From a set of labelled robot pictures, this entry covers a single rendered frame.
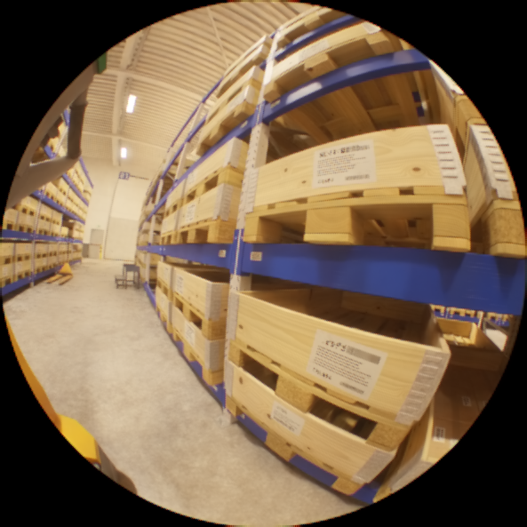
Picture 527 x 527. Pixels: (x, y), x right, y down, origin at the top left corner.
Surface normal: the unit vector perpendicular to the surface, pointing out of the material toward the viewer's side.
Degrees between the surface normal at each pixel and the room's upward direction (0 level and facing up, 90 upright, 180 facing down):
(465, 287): 90
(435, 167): 90
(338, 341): 90
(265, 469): 0
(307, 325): 90
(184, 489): 0
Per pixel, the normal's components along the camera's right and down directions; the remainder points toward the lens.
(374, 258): -0.73, -0.07
